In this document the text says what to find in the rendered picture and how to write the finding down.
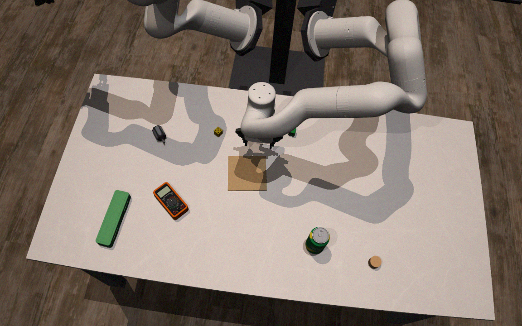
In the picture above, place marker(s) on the tan flat mat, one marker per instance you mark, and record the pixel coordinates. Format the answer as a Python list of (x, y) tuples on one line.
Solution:
[(247, 173)]

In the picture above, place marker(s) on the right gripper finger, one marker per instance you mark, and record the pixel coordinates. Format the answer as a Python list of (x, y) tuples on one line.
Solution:
[(40, 2)]

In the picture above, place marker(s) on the brown cylinder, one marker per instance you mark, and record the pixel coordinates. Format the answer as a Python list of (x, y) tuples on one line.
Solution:
[(374, 262)]

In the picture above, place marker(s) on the yellow die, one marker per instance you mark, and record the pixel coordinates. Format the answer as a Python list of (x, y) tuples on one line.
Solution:
[(218, 131)]

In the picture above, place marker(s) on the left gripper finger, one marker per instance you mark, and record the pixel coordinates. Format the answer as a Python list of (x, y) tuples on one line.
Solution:
[(275, 140), (240, 134)]

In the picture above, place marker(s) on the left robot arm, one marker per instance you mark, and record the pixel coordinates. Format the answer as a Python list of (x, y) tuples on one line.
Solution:
[(401, 44)]

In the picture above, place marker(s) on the green pencil case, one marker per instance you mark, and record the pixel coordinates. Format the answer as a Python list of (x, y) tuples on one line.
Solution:
[(113, 218)]

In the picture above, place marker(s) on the orange multimeter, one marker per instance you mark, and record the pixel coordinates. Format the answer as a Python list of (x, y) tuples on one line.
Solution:
[(170, 200)]

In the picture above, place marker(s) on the green soda can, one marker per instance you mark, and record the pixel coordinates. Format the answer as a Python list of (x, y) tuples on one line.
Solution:
[(317, 240)]

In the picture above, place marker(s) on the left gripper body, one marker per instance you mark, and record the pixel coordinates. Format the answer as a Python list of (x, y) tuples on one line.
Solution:
[(266, 141)]

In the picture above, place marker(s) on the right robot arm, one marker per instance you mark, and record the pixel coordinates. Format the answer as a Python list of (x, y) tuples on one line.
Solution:
[(161, 20)]

